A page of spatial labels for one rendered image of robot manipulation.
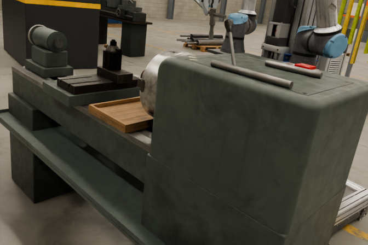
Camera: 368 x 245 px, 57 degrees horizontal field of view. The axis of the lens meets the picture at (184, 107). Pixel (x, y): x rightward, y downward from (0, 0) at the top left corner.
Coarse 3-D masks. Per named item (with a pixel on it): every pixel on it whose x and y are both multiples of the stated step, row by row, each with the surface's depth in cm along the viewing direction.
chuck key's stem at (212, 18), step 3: (213, 9) 126; (216, 9) 126; (210, 12) 127; (213, 12) 126; (210, 15) 127; (213, 15) 126; (210, 18) 127; (213, 18) 127; (210, 21) 127; (213, 21) 127; (210, 24) 128; (213, 24) 127; (210, 27) 128; (213, 27) 128; (210, 30) 129; (213, 30) 129; (210, 33) 129; (213, 33) 129; (210, 36) 129; (213, 36) 130
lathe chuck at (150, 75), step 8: (160, 56) 139; (168, 56) 138; (152, 64) 138; (144, 72) 138; (152, 72) 136; (152, 80) 134; (152, 88) 134; (144, 96) 139; (152, 96) 135; (144, 104) 141; (152, 104) 137; (152, 112) 141
